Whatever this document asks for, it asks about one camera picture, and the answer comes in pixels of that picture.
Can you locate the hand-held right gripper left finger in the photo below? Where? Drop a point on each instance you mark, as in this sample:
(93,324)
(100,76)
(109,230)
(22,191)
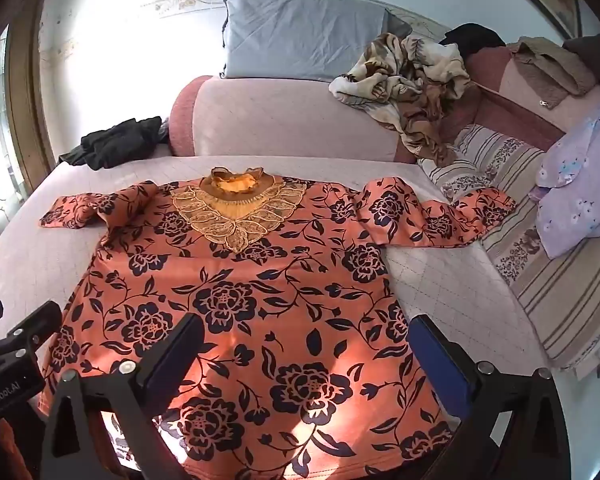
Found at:
(172,367)

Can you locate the grey pillow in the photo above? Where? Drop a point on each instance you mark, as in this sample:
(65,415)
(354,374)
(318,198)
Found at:
(305,35)

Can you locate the brown cream patterned blanket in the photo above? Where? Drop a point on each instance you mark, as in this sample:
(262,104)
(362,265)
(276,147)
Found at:
(405,85)

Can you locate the pink maroon cushion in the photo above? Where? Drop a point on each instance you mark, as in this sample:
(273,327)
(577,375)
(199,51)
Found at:
(510,100)

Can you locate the pink bolster cushion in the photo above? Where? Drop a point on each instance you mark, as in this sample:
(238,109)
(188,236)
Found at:
(280,120)

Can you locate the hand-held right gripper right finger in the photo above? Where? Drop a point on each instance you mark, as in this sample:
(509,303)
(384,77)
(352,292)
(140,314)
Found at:
(440,365)

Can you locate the orange black floral shirt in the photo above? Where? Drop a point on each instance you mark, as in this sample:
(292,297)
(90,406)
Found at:
(280,285)

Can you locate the brown knit garment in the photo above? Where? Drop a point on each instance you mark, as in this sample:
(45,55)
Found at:
(545,70)

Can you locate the striped floral bed cover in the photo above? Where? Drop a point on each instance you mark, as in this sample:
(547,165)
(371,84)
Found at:
(570,300)

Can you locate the striped floral pillow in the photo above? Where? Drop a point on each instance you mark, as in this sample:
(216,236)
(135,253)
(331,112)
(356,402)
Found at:
(485,157)

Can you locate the black garment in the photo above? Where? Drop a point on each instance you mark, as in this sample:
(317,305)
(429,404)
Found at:
(470,37)

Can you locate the dark brown garment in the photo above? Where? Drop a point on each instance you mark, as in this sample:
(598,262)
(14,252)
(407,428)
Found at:
(587,57)

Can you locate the lilac floral garment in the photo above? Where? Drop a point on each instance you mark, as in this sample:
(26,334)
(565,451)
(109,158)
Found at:
(580,185)

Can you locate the wooden framed stained glass window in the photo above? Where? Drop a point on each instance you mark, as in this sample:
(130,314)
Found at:
(25,85)

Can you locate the black crumpled cloth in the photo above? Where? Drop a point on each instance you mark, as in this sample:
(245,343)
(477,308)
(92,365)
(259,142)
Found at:
(111,142)

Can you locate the dark framed wall picture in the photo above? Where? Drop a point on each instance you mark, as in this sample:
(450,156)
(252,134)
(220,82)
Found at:
(562,2)

